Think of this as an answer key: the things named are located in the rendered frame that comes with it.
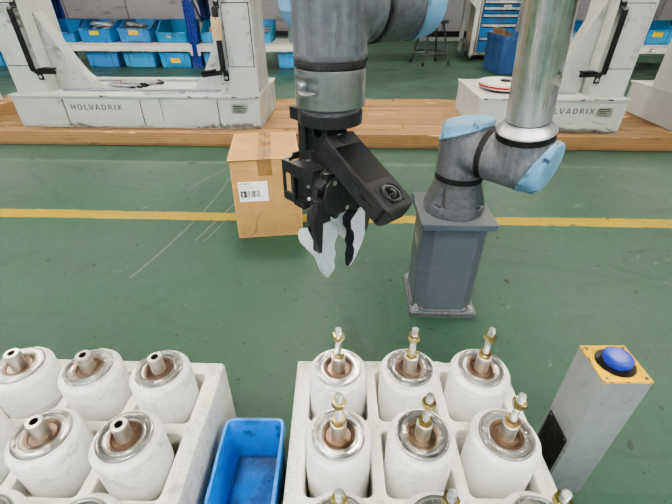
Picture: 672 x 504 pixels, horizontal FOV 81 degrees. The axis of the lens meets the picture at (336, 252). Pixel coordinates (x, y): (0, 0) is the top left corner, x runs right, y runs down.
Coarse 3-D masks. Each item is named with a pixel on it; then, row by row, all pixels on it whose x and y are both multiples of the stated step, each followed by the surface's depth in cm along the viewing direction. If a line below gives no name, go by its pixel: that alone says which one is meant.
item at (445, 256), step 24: (432, 216) 99; (432, 240) 99; (456, 240) 98; (480, 240) 99; (432, 264) 103; (456, 264) 103; (408, 288) 119; (432, 288) 107; (456, 288) 107; (408, 312) 113; (432, 312) 111; (456, 312) 111
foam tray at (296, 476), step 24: (504, 408) 68; (384, 432) 64; (456, 432) 64; (288, 456) 60; (384, 456) 68; (456, 456) 60; (288, 480) 57; (384, 480) 57; (456, 480) 57; (552, 480) 57
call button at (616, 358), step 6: (606, 348) 59; (612, 348) 59; (618, 348) 59; (606, 354) 58; (612, 354) 58; (618, 354) 58; (624, 354) 58; (630, 354) 58; (606, 360) 57; (612, 360) 57; (618, 360) 57; (624, 360) 57; (630, 360) 57; (612, 366) 57; (618, 366) 56; (624, 366) 56; (630, 366) 56
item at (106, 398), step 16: (112, 352) 68; (112, 368) 65; (64, 384) 63; (96, 384) 63; (112, 384) 65; (128, 384) 69; (80, 400) 63; (96, 400) 64; (112, 400) 66; (128, 400) 69; (96, 416) 65; (112, 416) 67
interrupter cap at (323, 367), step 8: (328, 352) 68; (344, 352) 68; (320, 360) 66; (328, 360) 66; (352, 360) 66; (320, 368) 65; (328, 368) 65; (352, 368) 65; (360, 368) 65; (320, 376) 64; (328, 376) 64; (336, 376) 64; (344, 376) 64; (352, 376) 64; (328, 384) 62; (336, 384) 62; (344, 384) 62
